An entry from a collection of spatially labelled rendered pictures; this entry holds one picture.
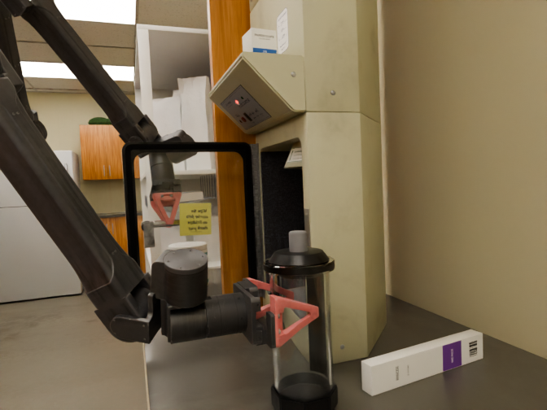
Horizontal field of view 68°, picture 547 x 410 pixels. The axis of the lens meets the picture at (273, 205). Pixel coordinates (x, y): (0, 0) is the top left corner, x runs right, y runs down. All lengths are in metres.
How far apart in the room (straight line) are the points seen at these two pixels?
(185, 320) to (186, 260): 0.08
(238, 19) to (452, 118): 0.59
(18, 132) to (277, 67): 0.41
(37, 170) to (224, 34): 0.70
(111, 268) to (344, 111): 0.48
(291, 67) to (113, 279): 0.46
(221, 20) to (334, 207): 0.61
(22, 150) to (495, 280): 0.91
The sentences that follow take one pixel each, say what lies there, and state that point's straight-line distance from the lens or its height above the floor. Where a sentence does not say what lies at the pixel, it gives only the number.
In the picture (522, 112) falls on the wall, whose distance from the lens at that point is 0.96.
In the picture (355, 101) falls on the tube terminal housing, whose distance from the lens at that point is 0.80.
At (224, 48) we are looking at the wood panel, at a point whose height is 1.64.
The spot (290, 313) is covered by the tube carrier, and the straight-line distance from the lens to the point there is 0.61.
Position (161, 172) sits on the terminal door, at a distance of 0.97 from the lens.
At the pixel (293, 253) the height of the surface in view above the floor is 1.18.
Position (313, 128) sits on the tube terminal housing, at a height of 1.38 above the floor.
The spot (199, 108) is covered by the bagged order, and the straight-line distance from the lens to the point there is 2.00.
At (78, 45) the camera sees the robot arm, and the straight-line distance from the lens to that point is 1.03.
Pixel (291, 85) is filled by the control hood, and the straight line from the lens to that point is 0.75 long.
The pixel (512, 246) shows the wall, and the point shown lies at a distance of 0.98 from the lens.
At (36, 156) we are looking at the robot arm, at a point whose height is 1.33.
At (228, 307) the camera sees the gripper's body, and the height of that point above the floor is 1.12.
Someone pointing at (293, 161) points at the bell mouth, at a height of 1.33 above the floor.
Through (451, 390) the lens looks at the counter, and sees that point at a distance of 0.77.
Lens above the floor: 1.28
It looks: 3 degrees down
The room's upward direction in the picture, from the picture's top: 3 degrees counter-clockwise
